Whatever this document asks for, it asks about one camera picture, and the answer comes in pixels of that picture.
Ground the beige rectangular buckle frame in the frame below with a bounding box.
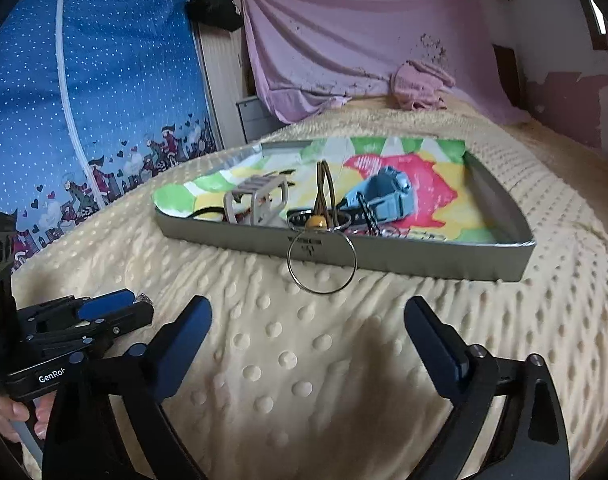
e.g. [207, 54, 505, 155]
[223, 174, 289, 226]

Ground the white tall cabinet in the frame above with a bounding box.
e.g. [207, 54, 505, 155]
[190, 0, 247, 148]

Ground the grey metal tray box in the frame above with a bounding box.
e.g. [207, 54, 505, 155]
[154, 140, 536, 282]

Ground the black hair tie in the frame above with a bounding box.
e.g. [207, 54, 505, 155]
[185, 204, 230, 222]

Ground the pink hanging sheet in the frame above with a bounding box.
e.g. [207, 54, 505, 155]
[242, 0, 526, 124]

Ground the colourful paper tray liner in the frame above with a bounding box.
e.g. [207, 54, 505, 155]
[153, 136, 502, 243]

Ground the person's left hand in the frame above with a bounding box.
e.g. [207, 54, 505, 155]
[0, 392, 56, 443]

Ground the grey bedside drawer cabinet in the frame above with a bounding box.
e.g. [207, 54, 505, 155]
[237, 96, 284, 143]

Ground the blue polka dot wardrobe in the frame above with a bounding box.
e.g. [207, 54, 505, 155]
[0, 0, 217, 264]

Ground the keyring with brown strap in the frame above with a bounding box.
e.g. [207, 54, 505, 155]
[285, 159, 358, 296]

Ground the blue kids smart watch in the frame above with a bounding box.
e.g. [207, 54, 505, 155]
[337, 166, 417, 226]

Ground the black hanging bag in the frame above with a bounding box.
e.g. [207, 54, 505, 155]
[185, 0, 244, 32]

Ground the crumpled pink towel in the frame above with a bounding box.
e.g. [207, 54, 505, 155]
[389, 60, 456, 112]

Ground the cream dotted bed blanket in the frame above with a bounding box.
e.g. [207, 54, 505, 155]
[13, 102, 608, 479]

